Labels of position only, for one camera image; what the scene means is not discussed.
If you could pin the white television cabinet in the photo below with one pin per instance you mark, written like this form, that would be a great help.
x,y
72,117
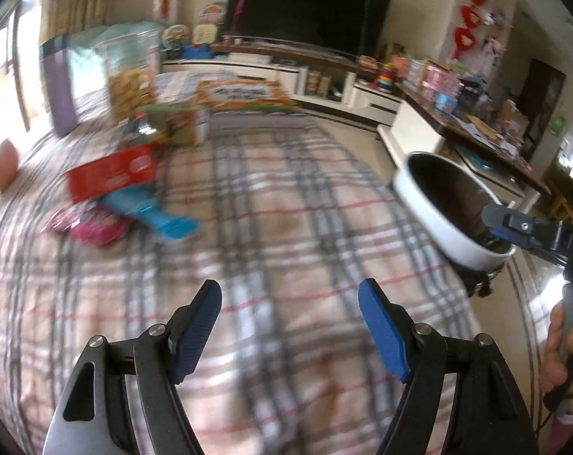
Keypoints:
x,y
381,104

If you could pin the pink toy box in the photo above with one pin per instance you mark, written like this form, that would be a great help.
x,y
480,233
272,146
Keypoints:
x,y
438,78

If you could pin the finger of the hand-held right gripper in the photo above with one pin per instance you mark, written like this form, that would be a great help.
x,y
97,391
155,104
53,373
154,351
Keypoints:
x,y
499,241
523,227

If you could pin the teal covered armchair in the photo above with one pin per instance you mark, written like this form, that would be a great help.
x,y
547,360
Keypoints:
x,y
87,52

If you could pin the green wall hanging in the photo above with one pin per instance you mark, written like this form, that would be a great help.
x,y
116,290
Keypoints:
x,y
559,125

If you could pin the black television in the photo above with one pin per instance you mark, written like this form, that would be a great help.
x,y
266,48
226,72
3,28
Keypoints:
x,y
310,4

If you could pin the orange cover book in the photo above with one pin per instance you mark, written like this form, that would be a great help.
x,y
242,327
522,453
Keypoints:
x,y
244,97

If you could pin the blue toy tray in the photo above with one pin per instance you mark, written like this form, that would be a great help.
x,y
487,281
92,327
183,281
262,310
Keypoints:
x,y
196,51

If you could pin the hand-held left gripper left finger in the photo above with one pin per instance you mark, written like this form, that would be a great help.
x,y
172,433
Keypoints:
x,y
196,331

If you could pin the plaid tablecloth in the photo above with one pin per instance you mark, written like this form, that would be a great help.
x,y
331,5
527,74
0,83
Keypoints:
x,y
286,227

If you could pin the clear cookie jar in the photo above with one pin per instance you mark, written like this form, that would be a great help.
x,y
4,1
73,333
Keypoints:
x,y
130,90

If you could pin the ferris wheel toy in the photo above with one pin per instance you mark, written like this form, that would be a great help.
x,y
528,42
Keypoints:
x,y
175,38

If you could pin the person's right forearm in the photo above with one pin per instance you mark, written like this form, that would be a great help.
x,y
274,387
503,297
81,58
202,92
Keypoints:
x,y
568,436

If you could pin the white bin with black bag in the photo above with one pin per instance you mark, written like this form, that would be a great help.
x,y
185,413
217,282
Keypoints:
x,y
424,208

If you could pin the blue plastic tool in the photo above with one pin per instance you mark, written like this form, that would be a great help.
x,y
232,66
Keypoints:
x,y
144,208

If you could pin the dark wooden door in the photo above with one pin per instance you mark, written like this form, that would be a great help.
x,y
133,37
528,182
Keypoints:
x,y
545,104

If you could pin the cardboard box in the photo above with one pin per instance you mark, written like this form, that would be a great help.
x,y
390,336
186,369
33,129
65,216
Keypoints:
x,y
514,113

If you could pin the green snack carton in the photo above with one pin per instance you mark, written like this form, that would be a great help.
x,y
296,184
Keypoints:
x,y
187,125

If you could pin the red carton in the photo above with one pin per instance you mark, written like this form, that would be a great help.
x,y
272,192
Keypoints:
x,y
111,170

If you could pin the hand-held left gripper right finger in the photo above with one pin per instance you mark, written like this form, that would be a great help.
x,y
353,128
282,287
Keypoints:
x,y
383,331

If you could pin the purple thermos bottle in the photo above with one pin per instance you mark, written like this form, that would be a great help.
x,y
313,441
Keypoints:
x,y
61,99

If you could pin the red apple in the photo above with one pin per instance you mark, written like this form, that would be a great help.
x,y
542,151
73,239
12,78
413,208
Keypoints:
x,y
2,166

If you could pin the person's right hand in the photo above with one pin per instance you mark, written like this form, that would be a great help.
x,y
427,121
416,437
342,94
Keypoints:
x,y
550,341

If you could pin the pink packet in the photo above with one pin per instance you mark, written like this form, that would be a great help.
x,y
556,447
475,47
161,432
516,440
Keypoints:
x,y
92,227

